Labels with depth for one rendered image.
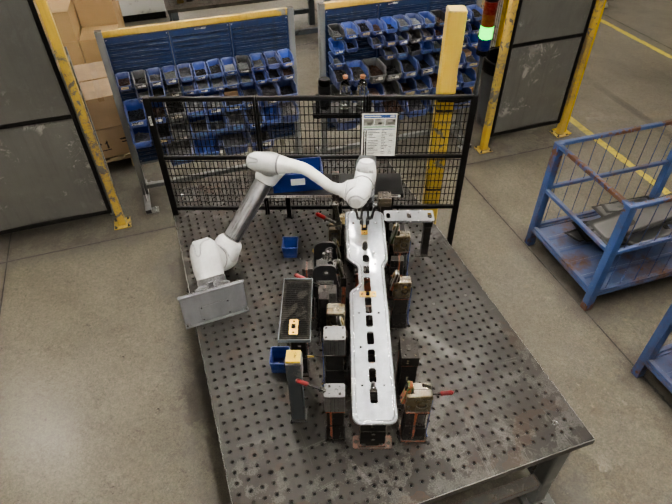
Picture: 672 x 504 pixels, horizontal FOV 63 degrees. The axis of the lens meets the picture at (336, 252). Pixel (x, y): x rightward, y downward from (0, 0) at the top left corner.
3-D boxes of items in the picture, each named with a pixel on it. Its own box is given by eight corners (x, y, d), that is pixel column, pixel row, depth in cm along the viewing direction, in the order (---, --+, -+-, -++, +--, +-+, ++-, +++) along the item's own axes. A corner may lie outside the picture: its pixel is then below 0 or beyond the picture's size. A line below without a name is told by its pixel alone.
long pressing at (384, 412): (405, 425, 223) (405, 423, 222) (349, 425, 223) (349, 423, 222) (383, 211, 324) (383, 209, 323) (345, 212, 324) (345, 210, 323)
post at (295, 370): (306, 422, 256) (302, 366, 226) (290, 422, 256) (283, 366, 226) (307, 407, 261) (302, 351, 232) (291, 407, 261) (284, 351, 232)
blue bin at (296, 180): (323, 189, 334) (323, 171, 325) (273, 193, 331) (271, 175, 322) (321, 174, 346) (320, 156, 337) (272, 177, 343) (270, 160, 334)
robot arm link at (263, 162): (276, 150, 286) (284, 153, 300) (244, 146, 290) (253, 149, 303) (273, 175, 288) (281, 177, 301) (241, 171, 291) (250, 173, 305)
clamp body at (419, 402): (429, 444, 248) (439, 400, 223) (396, 444, 248) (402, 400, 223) (426, 423, 255) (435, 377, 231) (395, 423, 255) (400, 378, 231)
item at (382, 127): (396, 157, 338) (399, 111, 317) (359, 157, 338) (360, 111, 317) (395, 155, 340) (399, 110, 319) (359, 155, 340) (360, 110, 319)
